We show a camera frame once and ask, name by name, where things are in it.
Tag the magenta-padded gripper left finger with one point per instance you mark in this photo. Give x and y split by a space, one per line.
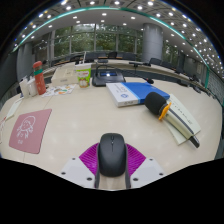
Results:
78 170

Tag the black conference console blue screen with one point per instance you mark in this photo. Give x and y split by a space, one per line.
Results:
108 78

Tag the red bottle green band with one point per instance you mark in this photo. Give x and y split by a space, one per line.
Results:
39 80

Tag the ceiling lights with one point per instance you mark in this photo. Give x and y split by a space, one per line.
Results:
103 14

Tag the pink mouse pad white drawing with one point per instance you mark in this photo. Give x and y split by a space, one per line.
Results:
30 131

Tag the dark office chairs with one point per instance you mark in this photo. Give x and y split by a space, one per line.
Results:
155 61

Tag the pale green notebook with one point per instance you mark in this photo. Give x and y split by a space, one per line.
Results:
186 118

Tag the white paper cup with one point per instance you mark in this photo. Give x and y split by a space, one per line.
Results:
24 88

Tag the red and white brochure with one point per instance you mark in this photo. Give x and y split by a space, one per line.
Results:
2 128

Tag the cream tissue box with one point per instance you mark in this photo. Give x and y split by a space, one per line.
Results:
63 77

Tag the black computer mouse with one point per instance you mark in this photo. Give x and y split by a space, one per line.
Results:
112 155

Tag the blue and white box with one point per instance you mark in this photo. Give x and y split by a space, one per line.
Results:
133 93

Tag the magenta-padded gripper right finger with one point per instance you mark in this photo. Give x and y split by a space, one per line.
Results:
146 170

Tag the colourful printed leaflet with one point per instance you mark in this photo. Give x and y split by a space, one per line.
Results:
60 90

